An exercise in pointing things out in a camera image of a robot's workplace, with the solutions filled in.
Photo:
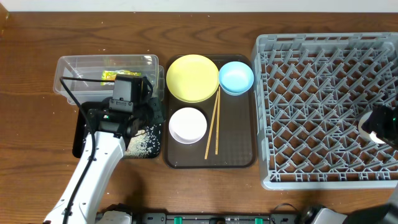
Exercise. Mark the black food waste tray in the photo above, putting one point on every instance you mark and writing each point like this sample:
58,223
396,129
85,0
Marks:
80,134

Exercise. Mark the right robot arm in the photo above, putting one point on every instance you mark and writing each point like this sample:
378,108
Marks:
383,214

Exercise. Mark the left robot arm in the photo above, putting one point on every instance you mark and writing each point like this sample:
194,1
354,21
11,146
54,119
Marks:
103,137

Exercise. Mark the left wooden chopstick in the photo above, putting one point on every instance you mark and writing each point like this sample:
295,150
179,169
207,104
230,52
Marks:
211,125

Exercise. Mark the white rice bowl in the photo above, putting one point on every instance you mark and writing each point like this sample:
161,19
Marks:
187,125

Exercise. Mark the grey dishwasher rack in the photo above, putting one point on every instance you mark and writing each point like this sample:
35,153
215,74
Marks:
312,91

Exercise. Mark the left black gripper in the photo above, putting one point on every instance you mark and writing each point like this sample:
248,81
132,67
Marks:
156,111

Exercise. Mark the brown serving tray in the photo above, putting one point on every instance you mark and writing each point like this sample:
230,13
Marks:
237,134

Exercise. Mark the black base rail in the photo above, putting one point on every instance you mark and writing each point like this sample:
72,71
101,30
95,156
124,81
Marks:
163,218

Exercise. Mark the right wooden chopstick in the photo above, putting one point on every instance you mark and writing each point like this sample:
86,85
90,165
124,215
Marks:
217,120

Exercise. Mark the wooden chopstick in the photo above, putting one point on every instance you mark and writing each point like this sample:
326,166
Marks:
217,120
211,125

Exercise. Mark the clear plastic waste bin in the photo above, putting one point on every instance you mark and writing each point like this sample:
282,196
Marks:
95,67

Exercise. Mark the light blue bowl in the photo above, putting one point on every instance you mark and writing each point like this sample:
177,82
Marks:
236,78

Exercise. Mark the green snack wrapper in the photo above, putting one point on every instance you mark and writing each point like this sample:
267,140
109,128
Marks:
110,76

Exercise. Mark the yellow plate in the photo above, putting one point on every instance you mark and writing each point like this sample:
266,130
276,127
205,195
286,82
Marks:
192,78

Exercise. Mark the pile of rice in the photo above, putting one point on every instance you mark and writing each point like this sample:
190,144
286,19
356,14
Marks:
146,144

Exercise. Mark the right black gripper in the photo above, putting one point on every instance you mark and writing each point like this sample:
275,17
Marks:
379,122

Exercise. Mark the white cup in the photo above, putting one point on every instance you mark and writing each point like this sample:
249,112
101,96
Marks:
368,136

